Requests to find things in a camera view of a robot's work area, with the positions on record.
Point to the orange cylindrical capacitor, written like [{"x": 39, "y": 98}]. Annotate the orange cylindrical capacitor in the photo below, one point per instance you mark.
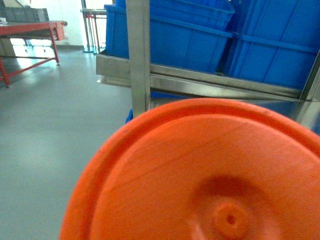
[{"x": 200, "y": 169}]

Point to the blue plastic crate left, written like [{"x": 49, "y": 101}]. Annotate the blue plastic crate left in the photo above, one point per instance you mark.
[{"x": 189, "y": 34}]

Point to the blue plastic crate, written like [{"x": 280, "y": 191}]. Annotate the blue plastic crate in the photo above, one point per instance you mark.
[
  {"x": 189, "y": 34},
  {"x": 274, "y": 42}
]

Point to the steel railing posts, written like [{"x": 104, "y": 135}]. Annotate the steel railing posts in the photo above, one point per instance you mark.
[{"x": 92, "y": 36}]

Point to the red metal conveyor table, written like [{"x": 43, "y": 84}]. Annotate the red metal conveyor table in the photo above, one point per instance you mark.
[{"x": 52, "y": 30}]

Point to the blue plastic crate right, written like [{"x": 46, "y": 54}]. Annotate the blue plastic crate right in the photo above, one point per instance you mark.
[{"x": 274, "y": 42}]

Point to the stainless steel rack frame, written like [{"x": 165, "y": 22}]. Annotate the stainless steel rack frame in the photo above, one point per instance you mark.
[{"x": 141, "y": 76}]

